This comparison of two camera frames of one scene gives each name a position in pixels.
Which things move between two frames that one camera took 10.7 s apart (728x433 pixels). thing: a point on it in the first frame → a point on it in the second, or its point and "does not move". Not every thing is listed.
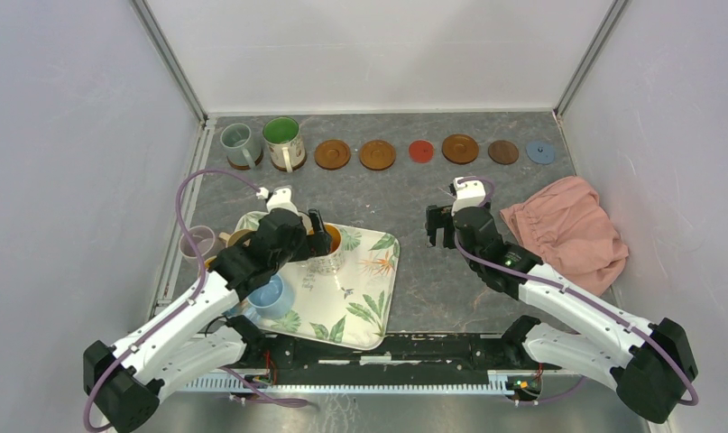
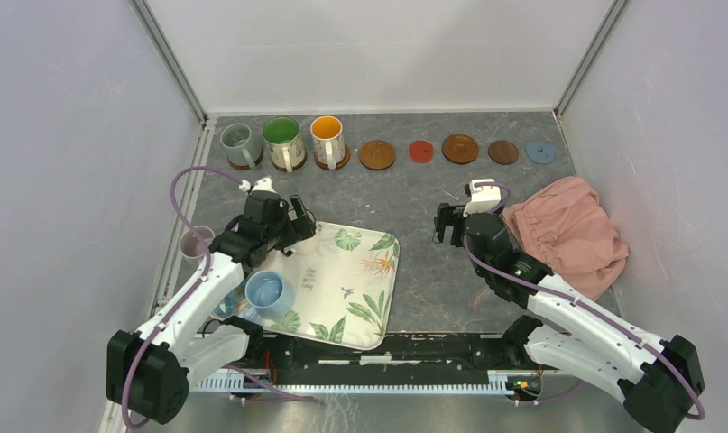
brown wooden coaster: x=332 y=154 does not move
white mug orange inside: x=330 y=262 → x=328 y=140
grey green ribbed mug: x=242 y=148 does not move
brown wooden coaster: x=460 y=149 does not move
